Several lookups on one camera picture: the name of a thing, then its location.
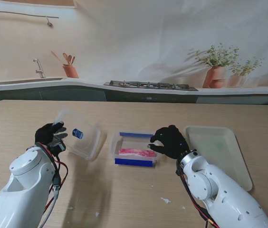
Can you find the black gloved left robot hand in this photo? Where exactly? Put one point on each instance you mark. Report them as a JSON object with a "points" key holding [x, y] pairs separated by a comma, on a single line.
{"points": [[44, 134]]}

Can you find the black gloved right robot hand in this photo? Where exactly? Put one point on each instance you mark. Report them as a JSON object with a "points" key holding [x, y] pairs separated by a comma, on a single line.
{"points": [[172, 142]]}

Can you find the clear container with blue clips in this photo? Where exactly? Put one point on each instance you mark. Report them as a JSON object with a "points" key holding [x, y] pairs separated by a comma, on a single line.
{"points": [[134, 162]]}

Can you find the clear lid with blue label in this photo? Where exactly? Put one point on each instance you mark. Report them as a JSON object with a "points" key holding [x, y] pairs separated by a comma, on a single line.
{"points": [[86, 145]]}

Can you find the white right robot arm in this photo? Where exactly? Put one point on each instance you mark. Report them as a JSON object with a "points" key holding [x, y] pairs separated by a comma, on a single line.
{"points": [[224, 190]]}

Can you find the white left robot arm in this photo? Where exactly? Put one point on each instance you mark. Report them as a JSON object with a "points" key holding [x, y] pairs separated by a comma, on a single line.
{"points": [[22, 194]]}

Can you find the stack of raw bacon slices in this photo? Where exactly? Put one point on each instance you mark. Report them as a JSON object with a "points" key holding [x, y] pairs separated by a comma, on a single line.
{"points": [[136, 152]]}

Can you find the cream plastic tray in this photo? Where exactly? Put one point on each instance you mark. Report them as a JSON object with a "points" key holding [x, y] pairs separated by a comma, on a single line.
{"points": [[210, 142]]}

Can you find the large white paper scrap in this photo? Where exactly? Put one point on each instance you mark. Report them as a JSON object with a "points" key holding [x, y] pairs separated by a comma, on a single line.
{"points": [[166, 201]]}

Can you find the kitchen print backdrop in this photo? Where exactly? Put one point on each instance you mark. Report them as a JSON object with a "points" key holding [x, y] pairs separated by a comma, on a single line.
{"points": [[134, 47]]}

